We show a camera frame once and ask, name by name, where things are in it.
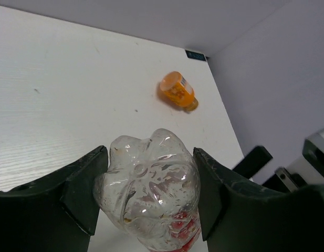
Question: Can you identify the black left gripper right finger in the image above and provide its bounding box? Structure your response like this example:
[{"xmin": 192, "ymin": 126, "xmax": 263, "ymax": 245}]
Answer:
[{"xmin": 193, "ymin": 148, "xmax": 324, "ymax": 251}]

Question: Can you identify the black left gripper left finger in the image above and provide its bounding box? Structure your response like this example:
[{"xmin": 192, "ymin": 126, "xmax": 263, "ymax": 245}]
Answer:
[{"xmin": 0, "ymin": 146, "xmax": 108, "ymax": 251}]

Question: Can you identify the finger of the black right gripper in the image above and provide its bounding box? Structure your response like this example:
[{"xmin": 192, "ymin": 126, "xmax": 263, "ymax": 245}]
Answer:
[{"xmin": 233, "ymin": 145, "xmax": 273, "ymax": 181}]

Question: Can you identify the crushed red label bottle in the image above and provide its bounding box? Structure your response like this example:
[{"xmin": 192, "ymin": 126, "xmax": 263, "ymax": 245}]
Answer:
[{"xmin": 93, "ymin": 129, "xmax": 201, "ymax": 251}]

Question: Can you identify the orange juice bottle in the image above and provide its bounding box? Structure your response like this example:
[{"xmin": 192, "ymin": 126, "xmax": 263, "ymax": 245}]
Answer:
[{"xmin": 159, "ymin": 71, "xmax": 198, "ymax": 111}]

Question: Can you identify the blue sticker right corner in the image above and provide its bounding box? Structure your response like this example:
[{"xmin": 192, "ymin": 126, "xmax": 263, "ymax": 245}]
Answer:
[{"xmin": 185, "ymin": 50, "xmax": 206, "ymax": 61}]

